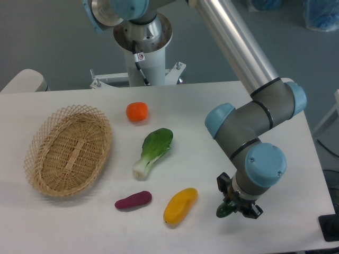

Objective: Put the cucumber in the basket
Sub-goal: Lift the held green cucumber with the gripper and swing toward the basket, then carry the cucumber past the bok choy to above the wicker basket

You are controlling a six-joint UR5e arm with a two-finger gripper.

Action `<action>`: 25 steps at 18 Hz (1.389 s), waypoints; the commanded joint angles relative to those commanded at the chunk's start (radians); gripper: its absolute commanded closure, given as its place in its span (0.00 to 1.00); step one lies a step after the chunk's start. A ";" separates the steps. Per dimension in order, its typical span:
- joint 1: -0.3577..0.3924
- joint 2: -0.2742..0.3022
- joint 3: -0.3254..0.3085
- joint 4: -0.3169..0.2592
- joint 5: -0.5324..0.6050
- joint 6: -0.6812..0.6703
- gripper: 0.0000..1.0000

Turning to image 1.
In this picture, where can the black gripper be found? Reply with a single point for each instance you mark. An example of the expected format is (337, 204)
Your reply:
(236, 198)

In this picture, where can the dark green cucumber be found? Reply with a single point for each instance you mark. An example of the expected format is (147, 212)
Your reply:
(225, 209)

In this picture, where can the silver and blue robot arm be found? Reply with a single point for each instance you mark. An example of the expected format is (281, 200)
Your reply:
(237, 130)

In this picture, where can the oval wicker basket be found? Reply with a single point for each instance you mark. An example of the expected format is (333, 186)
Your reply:
(69, 151)

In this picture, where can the yellow mango toy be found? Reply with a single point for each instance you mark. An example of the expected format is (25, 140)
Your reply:
(179, 206)

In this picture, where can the black device at table edge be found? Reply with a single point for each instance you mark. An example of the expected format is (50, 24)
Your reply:
(329, 227)

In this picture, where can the purple sweet potato toy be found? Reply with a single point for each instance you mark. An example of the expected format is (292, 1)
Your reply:
(134, 200)

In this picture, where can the green bok choy toy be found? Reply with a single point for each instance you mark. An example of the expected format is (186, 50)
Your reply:
(155, 145)

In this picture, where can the blue plastic bag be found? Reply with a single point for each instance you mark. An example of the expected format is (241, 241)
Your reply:
(321, 15)

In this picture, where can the white chair back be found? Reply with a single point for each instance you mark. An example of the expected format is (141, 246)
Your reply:
(26, 81)

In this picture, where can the white furniture frame right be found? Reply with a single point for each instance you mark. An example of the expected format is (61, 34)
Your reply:
(328, 119)

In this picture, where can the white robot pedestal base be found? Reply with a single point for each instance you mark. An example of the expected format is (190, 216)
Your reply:
(144, 49)

